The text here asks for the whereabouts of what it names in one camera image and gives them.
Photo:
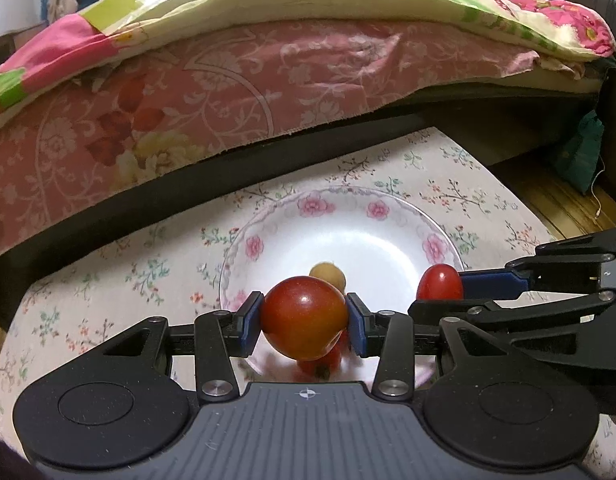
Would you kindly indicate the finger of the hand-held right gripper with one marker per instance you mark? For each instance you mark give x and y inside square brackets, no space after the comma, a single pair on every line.
[437,309]
[487,283]

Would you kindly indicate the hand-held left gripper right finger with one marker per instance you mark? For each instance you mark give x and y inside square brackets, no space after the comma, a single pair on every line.
[357,324]

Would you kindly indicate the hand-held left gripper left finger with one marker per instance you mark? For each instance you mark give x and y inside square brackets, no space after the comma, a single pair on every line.
[253,317]

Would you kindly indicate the oblong red cherry tomato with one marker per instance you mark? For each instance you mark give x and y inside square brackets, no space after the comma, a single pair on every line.
[439,282]

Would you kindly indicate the round red cherry tomato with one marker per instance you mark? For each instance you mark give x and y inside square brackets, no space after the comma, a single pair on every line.
[330,361]

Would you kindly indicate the large red tomato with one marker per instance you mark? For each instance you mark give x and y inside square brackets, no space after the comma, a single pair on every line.
[303,317]

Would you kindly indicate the tan longan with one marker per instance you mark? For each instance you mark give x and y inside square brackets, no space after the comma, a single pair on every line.
[328,274]

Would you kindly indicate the white floral rimmed plate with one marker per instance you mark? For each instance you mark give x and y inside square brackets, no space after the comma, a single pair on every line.
[368,245]

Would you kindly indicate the green cloth bag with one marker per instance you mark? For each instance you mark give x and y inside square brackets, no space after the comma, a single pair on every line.
[580,152]

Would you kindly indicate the pink floral bedsheet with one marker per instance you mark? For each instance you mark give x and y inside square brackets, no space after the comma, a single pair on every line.
[213,90]

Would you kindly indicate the dark bed frame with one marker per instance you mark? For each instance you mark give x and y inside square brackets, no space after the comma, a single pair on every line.
[138,200]

